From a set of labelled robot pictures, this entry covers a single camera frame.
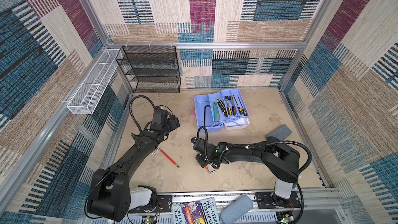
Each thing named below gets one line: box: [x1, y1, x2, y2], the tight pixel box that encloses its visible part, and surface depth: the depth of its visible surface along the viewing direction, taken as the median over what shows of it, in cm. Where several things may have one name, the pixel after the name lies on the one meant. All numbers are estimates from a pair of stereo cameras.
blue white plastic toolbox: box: [193, 88, 251, 134], surface depth 99 cm
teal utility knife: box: [212, 101, 221, 123], surface depth 98 cm
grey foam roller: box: [220, 194, 254, 224], surface depth 71 cm
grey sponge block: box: [266, 124, 293, 141], surface depth 96 cm
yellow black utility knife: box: [216, 97, 229, 118], surface depth 103 cm
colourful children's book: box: [172, 197, 221, 224], surface depth 70 cm
